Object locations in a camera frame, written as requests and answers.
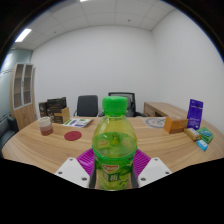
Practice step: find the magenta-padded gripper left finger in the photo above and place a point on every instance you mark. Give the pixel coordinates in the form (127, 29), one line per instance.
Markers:
(73, 170)

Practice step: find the small beige box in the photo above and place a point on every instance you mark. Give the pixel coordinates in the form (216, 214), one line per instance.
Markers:
(192, 133)

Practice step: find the wooden side desk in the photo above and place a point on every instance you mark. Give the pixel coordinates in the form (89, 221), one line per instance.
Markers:
(160, 108)

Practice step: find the brown flat cardboard box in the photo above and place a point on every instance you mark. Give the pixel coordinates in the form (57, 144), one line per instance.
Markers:
(61, 116)

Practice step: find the wooden glass-door cabinet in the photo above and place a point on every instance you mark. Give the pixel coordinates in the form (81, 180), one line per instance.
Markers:
(25, 113)

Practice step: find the ceiling light panel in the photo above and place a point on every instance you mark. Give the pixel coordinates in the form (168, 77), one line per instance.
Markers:
(23, 35)

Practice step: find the green box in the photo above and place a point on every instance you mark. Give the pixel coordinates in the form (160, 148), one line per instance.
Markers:
(205, 134)

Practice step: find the black armless chair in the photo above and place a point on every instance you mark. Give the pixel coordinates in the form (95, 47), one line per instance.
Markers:
(86, 105)

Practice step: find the dark flat cardboard box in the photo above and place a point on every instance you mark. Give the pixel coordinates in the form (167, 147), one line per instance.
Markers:
(56, 102)

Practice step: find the flat round red coaster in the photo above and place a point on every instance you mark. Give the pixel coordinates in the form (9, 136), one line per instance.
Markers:
(73, 135)

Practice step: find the black mesh office chair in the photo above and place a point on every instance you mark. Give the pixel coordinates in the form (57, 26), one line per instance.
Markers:
(131, 100)

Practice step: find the white and pink cup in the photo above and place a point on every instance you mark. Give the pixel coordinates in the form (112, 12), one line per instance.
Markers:
(45, 126)

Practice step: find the green drink bottle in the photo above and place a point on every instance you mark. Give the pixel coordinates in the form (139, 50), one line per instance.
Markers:
(114, 150)

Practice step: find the white printed leaflet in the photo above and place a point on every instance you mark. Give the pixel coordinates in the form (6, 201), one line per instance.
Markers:
(77, 122)

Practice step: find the small light blue pack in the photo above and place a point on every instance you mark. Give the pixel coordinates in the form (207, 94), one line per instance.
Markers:
(202, 145)

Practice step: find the round white disc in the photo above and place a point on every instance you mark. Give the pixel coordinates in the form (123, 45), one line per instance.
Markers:
(154, 122)

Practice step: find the purple packet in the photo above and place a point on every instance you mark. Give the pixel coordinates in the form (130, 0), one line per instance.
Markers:
(195, 113)

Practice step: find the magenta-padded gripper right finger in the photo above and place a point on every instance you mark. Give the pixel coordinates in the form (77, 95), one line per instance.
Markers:
(154, 170)

